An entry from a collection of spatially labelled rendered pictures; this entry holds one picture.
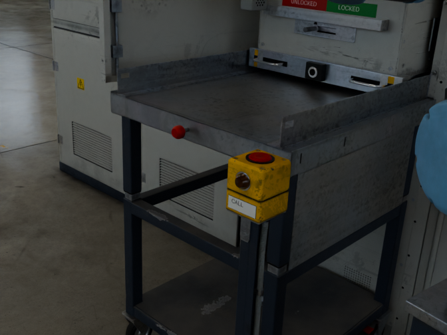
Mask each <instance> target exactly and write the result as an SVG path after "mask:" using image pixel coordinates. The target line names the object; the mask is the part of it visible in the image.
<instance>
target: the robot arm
mask: <svg viewBox="0 0 447 335"><path fill-rule="evenodd" d="M329 1H331V2H334V3H338V4H347V5H358V4H361V3H364V2H365V0H329ZM387 1H399V2H403V3H420V2H423V1H424V0H387ZM415 155H416V157H417V162H416V171H417V174H418V178H419V181H420V184H421V186H422V189H423V191H424V193H425V194H426V196H427V198H428V199H429V200H430V202H431V203H433V204H434V206H435V207H436V208H437V209H438V210H439V211H441V212H442V213H444V214H445V215H447V86H446V87H445V98H444V100H443V101H441V102H439V103H437V104H435V105H433V107H431V108H430V109H429V114H425V115H424V117H423V119H422V121H421V123H420V125H419V128H418V132H417V135H416V143H415Z"/></svg>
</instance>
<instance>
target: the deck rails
mask: <svg viewBox="0 0 447 335"><path fill-rule="evenodd" d="M264 70H266V69H262V68H257V67H254V66H249V50H245V51H236V52H231V53H223V54H218V55H210V56H201V57H196V58H187V59H182V60H174V61H169V62H161V63H156V64H147V65H142V66H133V67H129V68H120V69H117V92H118V93H116V94H117V95H120V96H123V97H129V96H136V95H139V94H146V93H149V92H156V91H160V90H166V89H171V88H177V87H181V86H187V85H191V84H197V83H202V82H208V81H212V80H219V79H223V78H229V77H233V76H239V75H243V74H249V73H254V72H260V71H264ZM128 72H129V77H128V78H121V74H123V73H128ZM429 76H430V75H429V74H428V75H426V76H421V77H419V78H415V79H412V80H407V81H405V82H401V83H398V84H393V85H391V86H387V87H384V88H379V89H377V90H373V91H370V92H366V93H363V94H359V95H356V96H352V97H349V98H345V99H342V100H338V101H335V102H331V103H328V104H324V105H321V106H317V107H314V108H310V109H308V110H304V111H300V112H296V113H294V114H290V115H286V116H282V117H281V131H280V139H278V140H275V141H272V142H269V143H267V145H270V146H273V147H276V148H279V149H285V148H288V147H290V146H294V145H296V144H300V143H302V142H305V141H307V140H311V139H313V138H316V137H319V136H322V135H325V134H328V133H330V132H334V131H336V130H340V129H341V128H345V127H347V126H351V125H353V124H356V123H359V122H362V121H365V120H368V119H370V118H374V117H376V116H380V115H381V114H385V113H387V112H391V111H393V110H396V109H399V108H402V107H405V106H408V105H410V104H414V103H416V102H419V101H421V100H425V99H427V97H426V92H427V88H428V81H429ZM291 120H292V121H293V123H292V126H290V127H287V128H285V123H286V122H288V121H291Z"/></svg>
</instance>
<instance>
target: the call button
mask: <svg viewBox="0 0 447 335"><path fill-rule="evenodd" d="M249 159H251V160H253V161H256V162H268V161H270V160H271V159H272V157H271V156H270V155H269V154H266V153H263V152H254V153H252V154H250V155H249Z"/></svg>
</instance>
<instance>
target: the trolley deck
mask: <svg viewBox="0 0 447 335"><path fill-rule="evenodd" d="M116 93H118V92H117V90H112V91H110V103H111V112H112V113H115V114H118V115H120V116H123V117H125V118H129V119H131V120H134V121H137V122H139V123H142V124H145V125H147V126H150V127H153V128H155V129H158V130H161V131H163V132H167V133H169V134H172V128H173V127H174V126H177V125H181V126H183V127H184V128H189V129H190V131H189V132H186V133H185V136H184V137H183V139H185V140H188V141H191V142H193V143H196V144H199V145H201V146H204V147H207V148H210V149H212V150H215V151H217V152H221V153H223V154H226V155H229V156H231V157H235V156H238V155H241V154H244V153H247V152H250V151H253V150H256V149H259V150H263V151H265V152H268V153H270V154H274V155H276V156H280V157H282V158H285V159H288V160H289V161H290V162H291V174H290V178H291V177H294V176H296V175H299V174H301V173H303V172H306V171H309V170H310V169H313V168H316V167H318V166H321V165H323V164H325V163H328V162H331V161H333V160H335V159H337V158H340V157H343V156H345V155H347V154H350V153H352V152H355V151H357V150H359V149H362V148H365V147H367V146H369V145H371V144H374V143H377V142H379V141H381V140H384V139H386V138H389V137H391V136H393V135H396V134H399V133H401V132H403V131H405V130H408V129H411V128H413V127H415V126H418V125H420V123H421V121H422V119H423V117H424V115H425V114H429V109H430V108H431V107H433V105H435V104H436V99H435V100H430V99H425V100H421V101H419V102H416V103H414V104H410V105H408V106H405V107H402V108H399V109H396V110H393V111H391V112H387V113H385V114H381V115H380V116H376V117H374V118H370V119H368V120H365V121H362V122H359V123H356V124H353V125H351V126H347V127H345V128H341V129H340V130H336V131H334V132H330V133H328V134H325V135H322V136H319V137H316V138H313V139H311V140H307V141H305V142H302V143H300V144H296V145H294V146H290V147H288V148H285V149H279V148H276V147H273V146H270V145H267V143H269V142H272V141H275V140H278V139H280V131H281V117H282V116H286V115H290V114H294V113H296V112H300V111H304V110H308V109H310V108H314V107H317V106H321V105H324V104H328V103H331V102H335V101H338V100H342V99H345V98H349V97H352V96H356V95H359V94H363V93H366V92H363V91H360V90H355V89H351V88H345V87H342V86H337V85H334V84H328V83H324V82H319V81H316V80H310V79H307V78H301V77H298V76H293V75H289V74H283V73H280V72H275V71H272V70H264V71H260V72H254V73H249V74H243V75H239V76H233V77H229V78H223V79H219V80H212V81H208V82H202V83H197V84H191V85H187V86H181V87H177V88H171V89H166V90H160V91H156V92H149V93H146V94H139V95H136V96H129V97H123V96H120V95H117V94H116Z"/></svg>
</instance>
